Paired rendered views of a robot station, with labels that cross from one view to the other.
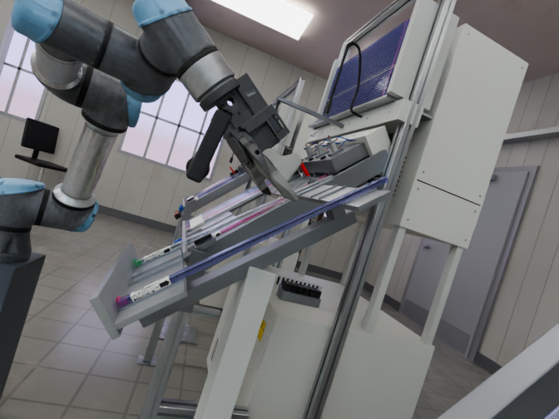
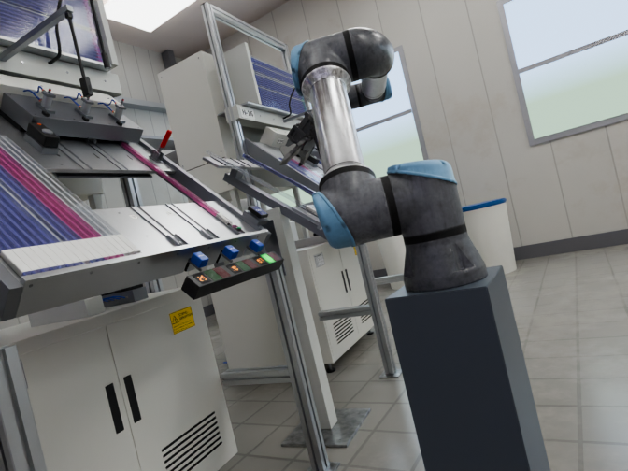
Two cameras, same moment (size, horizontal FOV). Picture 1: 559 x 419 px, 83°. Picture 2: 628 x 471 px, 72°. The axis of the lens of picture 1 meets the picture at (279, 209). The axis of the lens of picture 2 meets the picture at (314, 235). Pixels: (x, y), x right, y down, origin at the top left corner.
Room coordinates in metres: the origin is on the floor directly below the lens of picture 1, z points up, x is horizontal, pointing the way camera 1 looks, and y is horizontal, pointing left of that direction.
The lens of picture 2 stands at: (1.66, 1.18, 0.70)
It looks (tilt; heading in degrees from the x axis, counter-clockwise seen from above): 1 degrees down; 226
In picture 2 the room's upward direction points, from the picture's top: 13 degrees counter-clockwise
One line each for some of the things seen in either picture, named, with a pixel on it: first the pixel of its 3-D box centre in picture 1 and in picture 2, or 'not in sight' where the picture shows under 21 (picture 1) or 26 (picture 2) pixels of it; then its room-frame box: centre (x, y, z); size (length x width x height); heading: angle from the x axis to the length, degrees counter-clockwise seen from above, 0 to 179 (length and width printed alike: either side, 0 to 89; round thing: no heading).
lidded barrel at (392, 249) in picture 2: not in sight; (405, 254); (-1.71, -1.14, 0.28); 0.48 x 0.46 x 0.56; 14
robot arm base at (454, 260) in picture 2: (2, 238); (439, 255); (0.94, 0.75, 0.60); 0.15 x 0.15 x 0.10
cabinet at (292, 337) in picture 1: (299, 361); (55, 433); (1.41, -0.29, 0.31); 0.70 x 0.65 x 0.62; 18
